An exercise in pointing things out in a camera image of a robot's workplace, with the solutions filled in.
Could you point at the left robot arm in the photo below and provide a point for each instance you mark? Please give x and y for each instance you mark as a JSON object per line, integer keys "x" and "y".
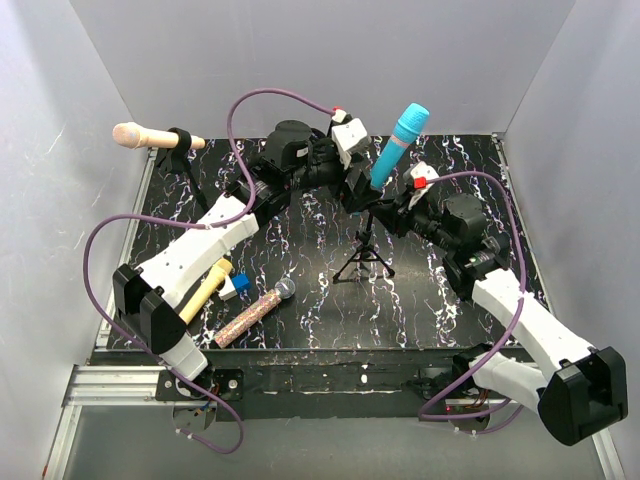
{"x": 152, "y": 299}

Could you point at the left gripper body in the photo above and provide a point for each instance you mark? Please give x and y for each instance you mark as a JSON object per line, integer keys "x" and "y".
{"x": 324, "y": 174}

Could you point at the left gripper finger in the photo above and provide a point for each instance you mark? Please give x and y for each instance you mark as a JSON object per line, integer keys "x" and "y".
{"x": 361, "y": 184}
{"x": 355, "y": 201}

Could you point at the pink microphone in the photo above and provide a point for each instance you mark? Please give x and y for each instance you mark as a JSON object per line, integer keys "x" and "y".
{"x": 132, "y": 135}

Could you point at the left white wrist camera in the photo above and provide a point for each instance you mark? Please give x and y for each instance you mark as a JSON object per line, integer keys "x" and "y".
{"x": 349, "y": 136}

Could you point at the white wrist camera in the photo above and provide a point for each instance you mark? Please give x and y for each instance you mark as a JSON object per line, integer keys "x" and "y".
{"x": 418, "y": 179}
{"x": 349, "y": 136}

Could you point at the black tripod stand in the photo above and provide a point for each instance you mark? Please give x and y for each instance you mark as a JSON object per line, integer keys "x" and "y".
{"x": 365, "y": 253}

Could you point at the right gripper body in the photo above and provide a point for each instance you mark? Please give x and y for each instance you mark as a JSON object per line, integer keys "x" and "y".
{"x": 423, "y": 221}

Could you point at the glitter rhinestone microphone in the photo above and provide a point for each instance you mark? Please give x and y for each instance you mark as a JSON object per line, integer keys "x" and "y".
{"x": 283, "y": 290}

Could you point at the blue and white block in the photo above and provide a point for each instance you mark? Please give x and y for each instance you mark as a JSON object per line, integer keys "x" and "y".
{"x": 234, "y": 286}

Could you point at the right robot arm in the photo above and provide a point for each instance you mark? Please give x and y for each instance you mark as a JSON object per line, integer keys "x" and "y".
{"x": 575, "y": 388}

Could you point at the cyan blue microphone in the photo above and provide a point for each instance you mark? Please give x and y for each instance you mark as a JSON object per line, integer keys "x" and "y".
{"x": 407, "y": 129}

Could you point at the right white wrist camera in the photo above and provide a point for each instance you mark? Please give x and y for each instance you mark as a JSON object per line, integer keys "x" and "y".
{"x": 418, "y": 179}

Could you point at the cream yellow microphone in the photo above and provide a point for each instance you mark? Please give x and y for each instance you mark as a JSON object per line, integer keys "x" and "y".
{"x": 216, "y": 275}

